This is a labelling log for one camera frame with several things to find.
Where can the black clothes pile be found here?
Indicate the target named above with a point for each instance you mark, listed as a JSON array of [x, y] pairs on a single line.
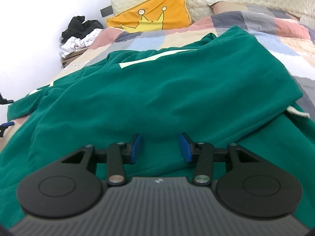
[[79, 27]]

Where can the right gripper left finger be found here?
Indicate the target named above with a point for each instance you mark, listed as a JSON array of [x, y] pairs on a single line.
[[116, 155]]

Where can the orange crown pillow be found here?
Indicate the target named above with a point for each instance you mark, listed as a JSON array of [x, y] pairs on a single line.
[[152, 15]]

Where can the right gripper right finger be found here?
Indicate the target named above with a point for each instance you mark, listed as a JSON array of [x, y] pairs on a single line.
[[203, 155]]

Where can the green zip hoodie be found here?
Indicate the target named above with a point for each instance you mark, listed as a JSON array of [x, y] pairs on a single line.
[[220, 89]]

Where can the checkered patchwork quilt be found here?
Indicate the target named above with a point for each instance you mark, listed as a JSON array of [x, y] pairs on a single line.
[[270, 34]]

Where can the black wall socket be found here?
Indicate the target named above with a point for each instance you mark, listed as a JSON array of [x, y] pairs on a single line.
[[107, 11]]

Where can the cardboard box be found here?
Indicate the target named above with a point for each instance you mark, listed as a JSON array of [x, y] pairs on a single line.
[[71, 57]]

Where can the white clothes pile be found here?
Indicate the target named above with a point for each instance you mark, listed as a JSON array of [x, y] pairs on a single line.
[[74, 44]]

